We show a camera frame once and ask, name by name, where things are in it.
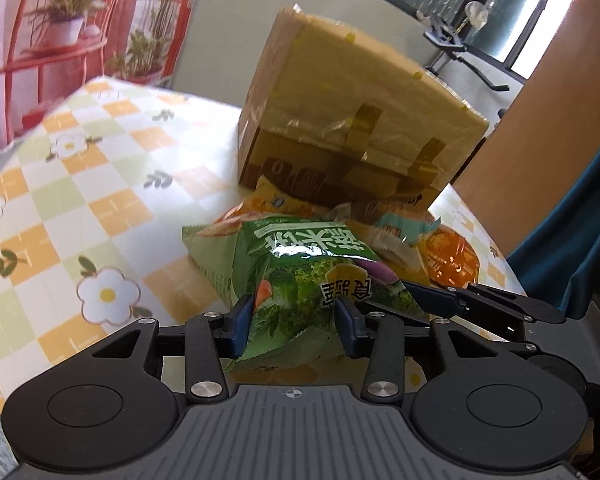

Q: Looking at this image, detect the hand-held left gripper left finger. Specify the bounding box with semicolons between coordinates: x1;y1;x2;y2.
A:
92;294;255;403

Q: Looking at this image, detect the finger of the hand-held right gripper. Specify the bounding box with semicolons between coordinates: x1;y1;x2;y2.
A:
480;324;541;361
404;280;567;326

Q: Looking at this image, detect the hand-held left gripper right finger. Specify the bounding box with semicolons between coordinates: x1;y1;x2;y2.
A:
332;296;486;403

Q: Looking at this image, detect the orange snack packet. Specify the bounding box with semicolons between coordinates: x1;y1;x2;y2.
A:
420;222;481;288

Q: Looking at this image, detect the green snack bag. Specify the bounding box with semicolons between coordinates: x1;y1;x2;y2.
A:
182;214;431;373

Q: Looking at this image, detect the brown cardboard box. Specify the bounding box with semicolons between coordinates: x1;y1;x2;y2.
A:
236;4;491;211

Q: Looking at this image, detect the teal cloth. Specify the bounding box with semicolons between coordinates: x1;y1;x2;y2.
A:
507;120;600;311

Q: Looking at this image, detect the checkered floral tablecloth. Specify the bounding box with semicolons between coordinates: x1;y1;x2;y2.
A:
0;76;528;411

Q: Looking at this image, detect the brown wooden board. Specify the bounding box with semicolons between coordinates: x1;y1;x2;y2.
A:
452;0;600;261

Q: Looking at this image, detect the black exercise machine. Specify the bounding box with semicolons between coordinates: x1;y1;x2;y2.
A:
415;7;526;93

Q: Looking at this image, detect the white plastic bag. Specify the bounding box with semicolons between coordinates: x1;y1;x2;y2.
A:
465;1;488;28

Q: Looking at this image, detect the dark-framed window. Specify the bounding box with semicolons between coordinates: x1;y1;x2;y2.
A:
360;0;596;81

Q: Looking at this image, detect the red plant wall poster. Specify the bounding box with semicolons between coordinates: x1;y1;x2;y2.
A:
0;0;206;161

